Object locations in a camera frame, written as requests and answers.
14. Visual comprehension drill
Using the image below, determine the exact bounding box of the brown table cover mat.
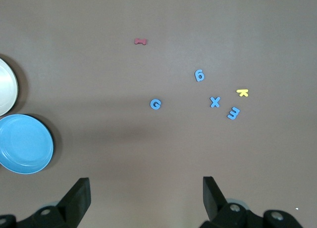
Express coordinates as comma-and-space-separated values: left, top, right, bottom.
0, 0, 317, 228

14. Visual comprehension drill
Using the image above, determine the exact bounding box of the blue foam letter E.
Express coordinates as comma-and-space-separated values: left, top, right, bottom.
227, 107, 241, 120

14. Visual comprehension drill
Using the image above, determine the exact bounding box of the blue foam digit six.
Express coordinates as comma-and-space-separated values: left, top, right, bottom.
194, 69, 206, 82

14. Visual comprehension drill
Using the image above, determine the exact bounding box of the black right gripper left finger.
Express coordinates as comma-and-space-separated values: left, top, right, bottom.
0, 177, 92, 228

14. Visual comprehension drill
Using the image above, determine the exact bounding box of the blue foam letter G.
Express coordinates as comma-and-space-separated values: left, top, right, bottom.
150, 98, 162, 111

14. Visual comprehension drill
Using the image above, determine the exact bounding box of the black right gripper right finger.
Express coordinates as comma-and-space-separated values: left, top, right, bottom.
202, 176, 304, 228

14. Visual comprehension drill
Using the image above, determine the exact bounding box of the beige round plate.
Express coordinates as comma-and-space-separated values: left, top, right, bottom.
0, 58, 19, 117

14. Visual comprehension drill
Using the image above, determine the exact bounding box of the blue round plate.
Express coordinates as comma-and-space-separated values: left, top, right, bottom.
0, 114, 54, 174

